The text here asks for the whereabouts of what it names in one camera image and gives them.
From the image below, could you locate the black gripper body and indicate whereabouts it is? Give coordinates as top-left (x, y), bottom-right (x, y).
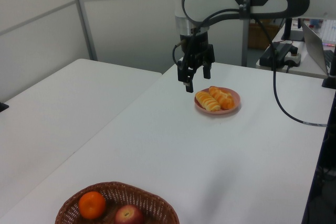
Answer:
top-left (180, 33), bottom-right (210, 68)

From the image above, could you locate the striped toy bread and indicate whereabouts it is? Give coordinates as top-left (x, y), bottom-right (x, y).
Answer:
top-left (195, 90), bottom-right (222, 112)

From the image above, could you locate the braided toy bread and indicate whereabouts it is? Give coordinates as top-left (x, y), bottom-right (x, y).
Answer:
top-left (208, 86), bottom-right (235, 111)

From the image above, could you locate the red toy apple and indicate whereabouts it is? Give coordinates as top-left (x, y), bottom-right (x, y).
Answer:
top-left (114, 204), bottom-right (144, 224)

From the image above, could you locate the toy orange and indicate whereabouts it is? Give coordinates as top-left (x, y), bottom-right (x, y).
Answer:
top-left (78, 191), bottom-right (107, 220)

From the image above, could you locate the pink plate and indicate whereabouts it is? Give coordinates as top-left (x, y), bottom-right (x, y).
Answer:
top-left (194, 87), bottom-right (242, 115)

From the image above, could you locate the brown woven basket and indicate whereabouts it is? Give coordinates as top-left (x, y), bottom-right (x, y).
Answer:
top-left (54, 181), bottom-right (181, 224)

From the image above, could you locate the brown cardboard box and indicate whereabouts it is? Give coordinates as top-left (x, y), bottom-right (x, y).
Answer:
top-left (248, 22), bottom-right (283, 50)

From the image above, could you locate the black control box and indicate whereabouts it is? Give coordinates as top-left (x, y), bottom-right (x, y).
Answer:
top-left (259, 42), bottom-right (296, 67)

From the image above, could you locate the emergency stop button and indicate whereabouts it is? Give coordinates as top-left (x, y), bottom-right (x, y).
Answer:
top-left (285, 47), bottom-right (302, 68)

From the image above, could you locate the black monitor stand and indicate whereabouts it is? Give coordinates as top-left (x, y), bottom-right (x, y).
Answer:
top-left (280, 18), bottom-right (307, 42)

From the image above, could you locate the silver laptop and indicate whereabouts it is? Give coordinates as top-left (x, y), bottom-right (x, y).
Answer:
top-left (300, 19), bottom-right (336, 76)

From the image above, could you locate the black stand pole with clamp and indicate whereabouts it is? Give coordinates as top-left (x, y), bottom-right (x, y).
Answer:
top-left (321, 48), bottom-right (336, 90)

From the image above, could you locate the grey partition post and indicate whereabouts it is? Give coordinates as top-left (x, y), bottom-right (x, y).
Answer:
top-left (240, 19), bottom-right (250, 67)
top-left (69, 0), bottom-right (98, 61)

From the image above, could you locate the black cable strap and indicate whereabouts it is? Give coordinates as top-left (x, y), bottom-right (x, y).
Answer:
top-left (238, 0), bottom-right (255, 20)

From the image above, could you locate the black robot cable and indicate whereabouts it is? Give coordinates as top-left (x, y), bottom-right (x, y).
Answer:
top-left (172, 7), bottom-right (329, 128)

